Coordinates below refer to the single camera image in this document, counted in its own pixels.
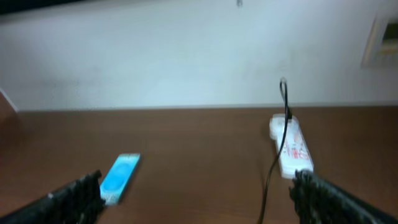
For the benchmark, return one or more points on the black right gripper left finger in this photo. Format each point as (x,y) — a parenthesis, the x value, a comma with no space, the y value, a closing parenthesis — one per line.
(77,202)

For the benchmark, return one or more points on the beige wall socket plate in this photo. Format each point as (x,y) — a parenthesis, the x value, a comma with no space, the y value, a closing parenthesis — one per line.
(381,46)

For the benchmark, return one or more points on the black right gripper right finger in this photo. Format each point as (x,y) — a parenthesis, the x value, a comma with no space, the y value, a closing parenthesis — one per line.
(318,201)

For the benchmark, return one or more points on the blue Galaxy smartphone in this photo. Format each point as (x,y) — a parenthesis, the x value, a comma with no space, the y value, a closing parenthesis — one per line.
(116,180)

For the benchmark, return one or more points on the white power strip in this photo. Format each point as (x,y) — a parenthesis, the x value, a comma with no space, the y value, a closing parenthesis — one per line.
(295,154)

